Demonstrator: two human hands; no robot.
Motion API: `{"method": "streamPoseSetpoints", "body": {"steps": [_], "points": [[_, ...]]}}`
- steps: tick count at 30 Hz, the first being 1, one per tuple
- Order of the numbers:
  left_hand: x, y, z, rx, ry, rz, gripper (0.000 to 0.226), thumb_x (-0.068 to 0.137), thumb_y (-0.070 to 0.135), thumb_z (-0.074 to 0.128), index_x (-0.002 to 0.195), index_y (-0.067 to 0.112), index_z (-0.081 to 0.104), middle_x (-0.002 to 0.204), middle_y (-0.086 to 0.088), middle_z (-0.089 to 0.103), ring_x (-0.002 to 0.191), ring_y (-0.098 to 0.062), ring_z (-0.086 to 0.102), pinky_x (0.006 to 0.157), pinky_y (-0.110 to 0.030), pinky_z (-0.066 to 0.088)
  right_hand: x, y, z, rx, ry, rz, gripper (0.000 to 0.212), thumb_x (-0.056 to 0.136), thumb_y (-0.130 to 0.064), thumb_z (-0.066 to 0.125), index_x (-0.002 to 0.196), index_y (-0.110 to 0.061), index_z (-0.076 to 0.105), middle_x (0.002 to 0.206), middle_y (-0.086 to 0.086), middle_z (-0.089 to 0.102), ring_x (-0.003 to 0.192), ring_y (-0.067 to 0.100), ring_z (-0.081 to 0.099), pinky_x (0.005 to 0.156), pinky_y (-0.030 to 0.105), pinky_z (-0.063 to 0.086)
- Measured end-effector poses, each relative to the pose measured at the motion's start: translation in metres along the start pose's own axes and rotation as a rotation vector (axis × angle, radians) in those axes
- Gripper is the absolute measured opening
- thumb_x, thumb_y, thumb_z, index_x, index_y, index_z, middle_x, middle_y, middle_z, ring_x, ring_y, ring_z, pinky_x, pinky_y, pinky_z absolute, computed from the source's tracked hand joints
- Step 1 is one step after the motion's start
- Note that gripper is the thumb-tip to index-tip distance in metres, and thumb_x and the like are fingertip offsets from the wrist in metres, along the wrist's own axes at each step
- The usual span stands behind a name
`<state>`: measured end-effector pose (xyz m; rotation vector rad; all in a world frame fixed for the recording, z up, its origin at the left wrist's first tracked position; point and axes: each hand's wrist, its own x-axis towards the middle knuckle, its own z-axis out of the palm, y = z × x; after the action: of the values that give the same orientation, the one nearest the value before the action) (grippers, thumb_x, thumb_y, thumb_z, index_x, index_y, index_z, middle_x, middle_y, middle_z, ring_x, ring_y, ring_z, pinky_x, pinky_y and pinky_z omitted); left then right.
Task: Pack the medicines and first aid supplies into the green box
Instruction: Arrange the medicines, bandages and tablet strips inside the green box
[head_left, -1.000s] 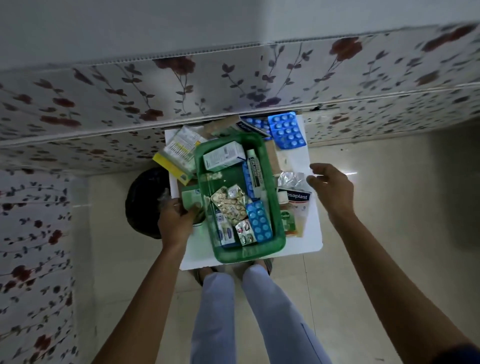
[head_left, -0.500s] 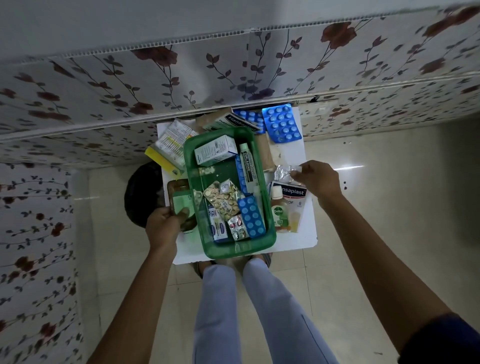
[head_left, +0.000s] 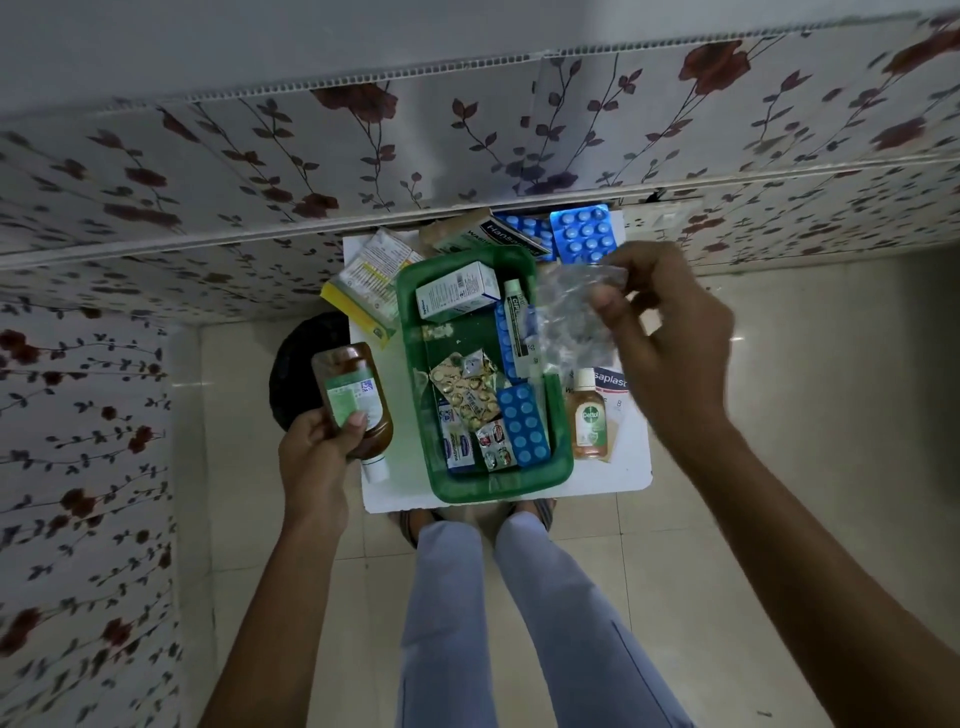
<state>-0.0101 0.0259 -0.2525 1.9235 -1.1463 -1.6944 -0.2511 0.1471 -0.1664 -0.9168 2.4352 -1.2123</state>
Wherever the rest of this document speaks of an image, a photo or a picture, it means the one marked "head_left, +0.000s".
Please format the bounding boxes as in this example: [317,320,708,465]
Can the person's left hand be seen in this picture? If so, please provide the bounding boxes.
[277,407,370,532]

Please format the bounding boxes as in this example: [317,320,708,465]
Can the person's right hand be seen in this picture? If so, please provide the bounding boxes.
[587,239,738,453]

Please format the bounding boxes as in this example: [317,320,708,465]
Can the white plaster strip packet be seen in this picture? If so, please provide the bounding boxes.
[592,365,631,463]

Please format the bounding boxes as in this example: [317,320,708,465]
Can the brown syrup bottle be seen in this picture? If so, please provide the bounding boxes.
[311,342,396,486]

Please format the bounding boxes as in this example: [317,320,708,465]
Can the small amber antiseptic bottle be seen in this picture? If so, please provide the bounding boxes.
[567,367,610,461]

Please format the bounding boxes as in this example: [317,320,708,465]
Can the clear plastic bag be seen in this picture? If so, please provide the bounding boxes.
[533,262,631,373]

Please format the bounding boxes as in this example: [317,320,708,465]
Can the blue tablet blister pack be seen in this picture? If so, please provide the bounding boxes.
[494,213,559,263]
[496,382,553,469]
[549,203,619,266]
[493,299,520,381]

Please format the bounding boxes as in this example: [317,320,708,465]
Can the white ointment tube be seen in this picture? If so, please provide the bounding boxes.
[501,278,538,381]

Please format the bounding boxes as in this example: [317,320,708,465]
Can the gold capsule strip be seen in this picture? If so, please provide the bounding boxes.
[429,350,503,433]

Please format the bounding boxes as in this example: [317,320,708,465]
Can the yellow white medicine packet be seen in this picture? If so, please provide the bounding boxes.
[320,228,426,349]

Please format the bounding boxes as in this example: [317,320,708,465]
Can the green plastic tray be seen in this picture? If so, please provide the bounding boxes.
[395,245,576,506]

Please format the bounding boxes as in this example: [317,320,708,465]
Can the white green medicine box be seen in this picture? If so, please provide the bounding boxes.
[416,260,502,326]

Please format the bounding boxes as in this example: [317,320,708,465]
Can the person's left forearm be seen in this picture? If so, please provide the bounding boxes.
[198,509,354,728]

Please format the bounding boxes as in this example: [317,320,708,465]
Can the person's right forearm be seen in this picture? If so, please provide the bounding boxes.
[663,416,960,728]

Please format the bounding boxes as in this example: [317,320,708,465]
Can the black trash bin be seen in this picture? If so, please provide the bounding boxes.
[268,311,353,433]

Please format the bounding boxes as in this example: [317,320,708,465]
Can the white skirting outlet plate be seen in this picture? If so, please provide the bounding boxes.
[626,198,703,242]

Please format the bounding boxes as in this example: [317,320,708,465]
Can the light blue trousers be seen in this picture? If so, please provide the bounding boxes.
[397,512,696,728]

